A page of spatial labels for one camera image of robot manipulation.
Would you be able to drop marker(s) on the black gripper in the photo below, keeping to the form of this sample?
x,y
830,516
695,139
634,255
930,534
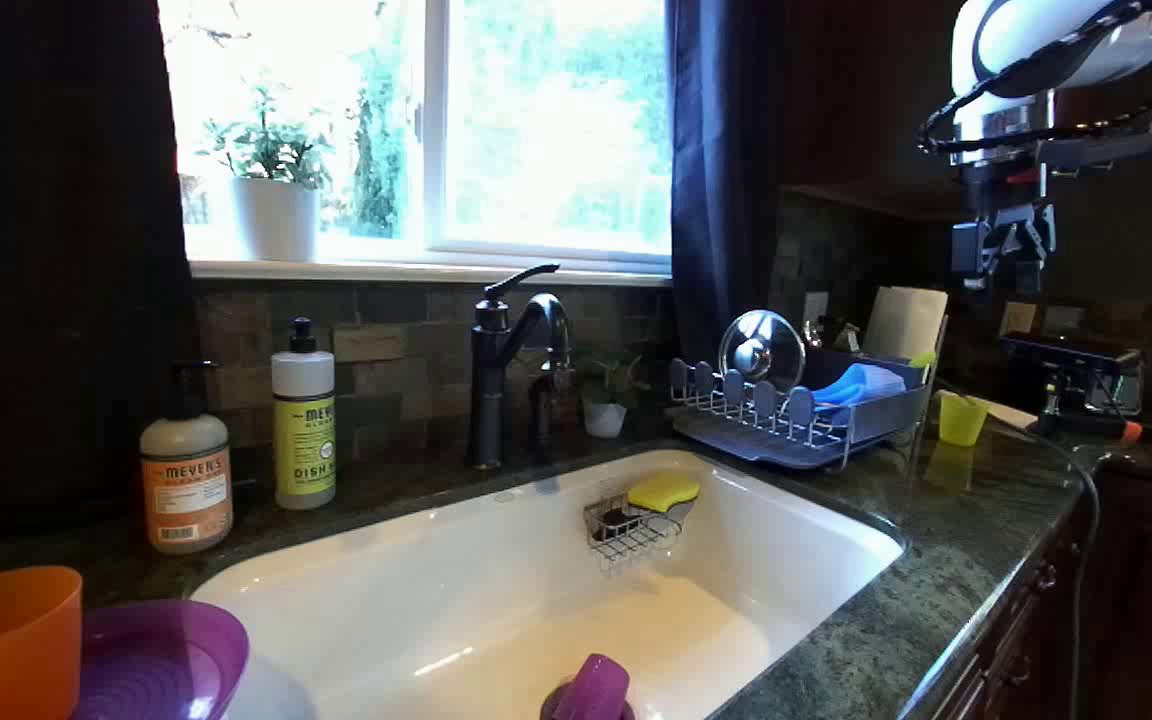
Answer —
x,y
1001,224

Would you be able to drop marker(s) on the orange plastic cup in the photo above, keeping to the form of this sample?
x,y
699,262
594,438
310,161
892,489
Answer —
x,y
2,643

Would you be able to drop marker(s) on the yellow-green plastic cup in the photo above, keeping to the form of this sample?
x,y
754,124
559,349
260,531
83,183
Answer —
x,y
963,416

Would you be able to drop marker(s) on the purple plastic cup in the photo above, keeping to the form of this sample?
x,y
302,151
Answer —
x,y
594,689

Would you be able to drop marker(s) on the white paper towel roll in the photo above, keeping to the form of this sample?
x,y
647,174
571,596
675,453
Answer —
x,y
904,320

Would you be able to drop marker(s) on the black toaster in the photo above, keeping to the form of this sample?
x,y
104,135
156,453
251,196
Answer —
x,y
1069,380

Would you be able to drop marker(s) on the blue striped cloth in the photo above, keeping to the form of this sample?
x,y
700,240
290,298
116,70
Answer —
x,y
858,386

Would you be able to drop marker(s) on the glass pot lid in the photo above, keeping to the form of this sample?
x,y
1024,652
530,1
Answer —
x,y
763,346

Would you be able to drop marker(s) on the metal dish rack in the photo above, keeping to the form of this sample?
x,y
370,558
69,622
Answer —
x,y
788,421

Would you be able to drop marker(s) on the dark blue curtain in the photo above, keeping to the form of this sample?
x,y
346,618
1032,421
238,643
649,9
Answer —
x,y
711,161

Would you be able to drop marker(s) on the dark wooden base cabinet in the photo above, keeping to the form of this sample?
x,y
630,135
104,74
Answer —
x,y
1139,586

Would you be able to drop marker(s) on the yellow sponge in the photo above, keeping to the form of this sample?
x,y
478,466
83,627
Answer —
x,y
662,495

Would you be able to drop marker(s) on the small plant in white pot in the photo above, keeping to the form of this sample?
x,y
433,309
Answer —
x,y
606,401

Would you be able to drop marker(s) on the dark metal faucet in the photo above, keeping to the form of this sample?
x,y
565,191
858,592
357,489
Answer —
x,y
490,375

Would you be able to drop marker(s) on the white sink basin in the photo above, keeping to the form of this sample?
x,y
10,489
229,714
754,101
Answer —
x,y
509,603

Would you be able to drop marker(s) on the large plant in white pot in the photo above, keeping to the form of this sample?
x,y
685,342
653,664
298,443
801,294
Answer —
x,y
279,202

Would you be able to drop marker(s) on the soap bottle green label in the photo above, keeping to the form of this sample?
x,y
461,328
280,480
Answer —
x,y
302,427

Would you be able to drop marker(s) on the small jar with plant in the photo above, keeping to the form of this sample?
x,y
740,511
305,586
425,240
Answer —
x,y
192,202

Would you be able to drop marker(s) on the soap bottle orange label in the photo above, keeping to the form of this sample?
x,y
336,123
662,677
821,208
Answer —
x,y
184,485

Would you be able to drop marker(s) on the purple plastic plate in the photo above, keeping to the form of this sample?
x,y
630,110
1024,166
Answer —
x,y
156,663

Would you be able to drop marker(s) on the wide white wall outlet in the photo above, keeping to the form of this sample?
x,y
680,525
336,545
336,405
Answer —
x,y
1060,319

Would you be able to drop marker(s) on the dark wall cabinet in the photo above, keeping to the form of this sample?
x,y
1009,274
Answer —
x,y
858,104

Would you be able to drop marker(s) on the white window frame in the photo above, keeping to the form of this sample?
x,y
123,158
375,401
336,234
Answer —
x,y
437,135

